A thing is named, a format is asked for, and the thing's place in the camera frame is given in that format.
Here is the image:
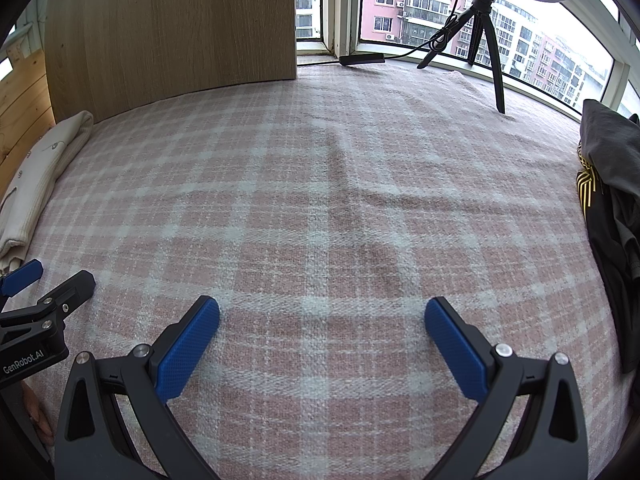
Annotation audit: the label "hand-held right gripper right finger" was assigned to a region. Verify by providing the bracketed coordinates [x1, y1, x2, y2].
[424, 296, 591, 480]

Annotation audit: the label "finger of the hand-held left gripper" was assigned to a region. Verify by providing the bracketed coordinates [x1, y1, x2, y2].
[0, 259, 44, 306]
[0, 270, 97, 343]

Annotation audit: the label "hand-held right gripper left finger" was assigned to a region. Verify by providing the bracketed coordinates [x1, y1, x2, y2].
[54, 296, 221, 480]

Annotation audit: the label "person's left hand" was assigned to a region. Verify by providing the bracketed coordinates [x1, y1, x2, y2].
[22, 380, 55, 445]

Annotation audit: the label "cream folded cloth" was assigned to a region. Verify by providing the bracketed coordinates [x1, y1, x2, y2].
[0, 110, 96, 273]

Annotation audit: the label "pine wood board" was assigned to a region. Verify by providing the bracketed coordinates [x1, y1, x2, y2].
[0, 27, 56, 201]

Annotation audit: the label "pink plaid bed sheet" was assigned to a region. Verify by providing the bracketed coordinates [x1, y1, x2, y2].
[0, 62, 631, 480]

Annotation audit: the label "black garment yellow stripes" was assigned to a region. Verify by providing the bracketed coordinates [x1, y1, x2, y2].
[575, 142, 640, 373]

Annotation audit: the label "light wooden cabinet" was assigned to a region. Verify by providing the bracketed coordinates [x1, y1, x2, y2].
[44, 0, 297, 123]

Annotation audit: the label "black flat bar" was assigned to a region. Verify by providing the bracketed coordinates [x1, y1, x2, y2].
[339, 52, 387, 67]

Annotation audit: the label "pink apartment building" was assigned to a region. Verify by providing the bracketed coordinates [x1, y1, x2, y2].
[365, 0, 476, 58]

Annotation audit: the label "black ring light cable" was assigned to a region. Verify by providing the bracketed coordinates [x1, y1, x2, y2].
[382, 0, 473, 61]

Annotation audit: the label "white window frame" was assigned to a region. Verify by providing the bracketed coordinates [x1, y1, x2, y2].
[292, 0, 640, 111]

